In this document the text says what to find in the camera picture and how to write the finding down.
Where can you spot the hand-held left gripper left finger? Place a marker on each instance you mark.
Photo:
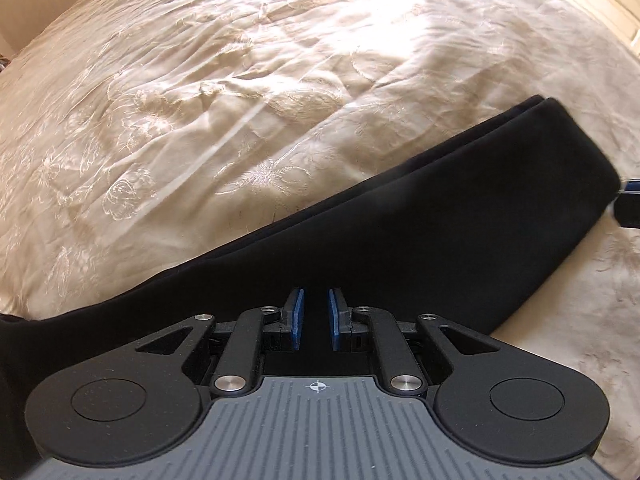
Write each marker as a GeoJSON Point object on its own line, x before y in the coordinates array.
{"type": "Point", "coordinates": [297, 320]}

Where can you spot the black pants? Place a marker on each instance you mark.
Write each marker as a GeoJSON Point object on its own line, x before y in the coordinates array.
{"type": "Point", "coordinates": [400, 220]}

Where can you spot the cream embroidered bedspread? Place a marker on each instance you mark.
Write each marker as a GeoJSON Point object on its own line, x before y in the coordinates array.
{"type": "Point", "coordinates": [200, 110]}

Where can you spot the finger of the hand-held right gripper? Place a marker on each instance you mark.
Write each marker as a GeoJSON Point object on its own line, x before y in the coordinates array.
{"type": "Point", "coordinates": [630, 207]}

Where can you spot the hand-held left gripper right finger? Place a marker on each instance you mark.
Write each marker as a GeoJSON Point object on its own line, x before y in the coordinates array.
{"type": "Point", "coordinates": [334, 320]}

